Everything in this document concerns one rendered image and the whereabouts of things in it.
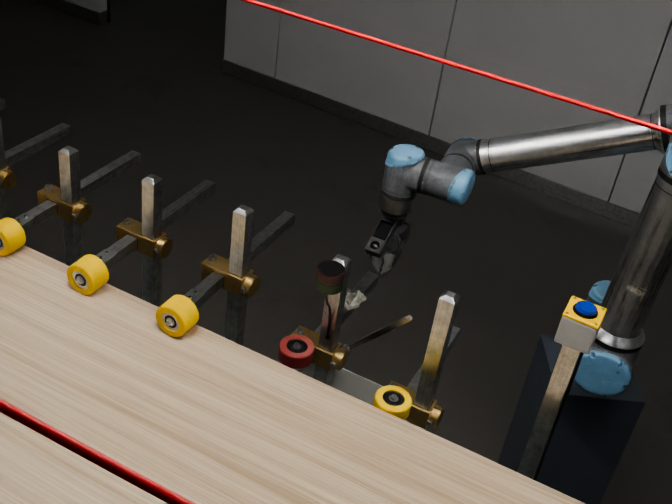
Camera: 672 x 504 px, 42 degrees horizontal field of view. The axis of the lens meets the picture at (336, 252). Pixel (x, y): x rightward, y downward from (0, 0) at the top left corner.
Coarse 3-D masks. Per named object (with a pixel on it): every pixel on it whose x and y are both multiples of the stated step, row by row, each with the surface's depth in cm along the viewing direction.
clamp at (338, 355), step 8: (296, 328) 206; (304, 328) 206; (312, 336) 204; (320, 352) 201; (328, 352) 200; (336, 352) 201; (344, 352) 201; (320, 360) 202; (328, 360) 201; (336, 360) 200; (344, 360) 203; (328, 368) 202; (336, 368) 201
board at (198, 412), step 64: (0, 256) 210; (0, 320) 191; (64, 320) 194; (128, 320) 196; (0, 384) 176; (64, 384) 178; (128, 384) 180; (192, 384) 183; (256, 384) 185; (320, 384) 187; (0, 448) 163; (64, 448) 165; (128, 448) 167; (192, 448) 169; (256, 448) 171; (320, 448) 173; (384, 448) 175; (448, 448) 177
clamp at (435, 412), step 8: (400, 384) 201; (408, 392) 199; (416, 408) 195; (432, 408) 196; (440, 408) 196; (408, 416) 198; (416, 416) 196; (424, 416) 195; (432, 416) 195; (440, 416) 197; (416, 424) 198; (424, 424) 196; (432, 424) 195
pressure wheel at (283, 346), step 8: (288, 336) 198; (296, 336) 198; (304, 336) 198; (280, 344) 195; (288, 344) 196; (296, 344) 195; (304, 344) 197; (312, 344) 196; (280, 352) 194; (288, 352) 193; (296, 352) 194; (304, 352) 194; (312, 352) 194; (280, 360) 195; (288, 360) 193; (296, 360) 193; (304, 360) 193; (312, 360) 196; (296, 368) 194
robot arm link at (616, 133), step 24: (624, 120) 206; (648, 120) 203; (456, 144) 225; (480, 144) 221; (504, 144) 218; (528, 144) 215; (552, 144) 212; (576, 144) 210; (600, 144) 207; (624, 144) 205; (648, 144) 203; (480, 168) 222; (504, 168) 220
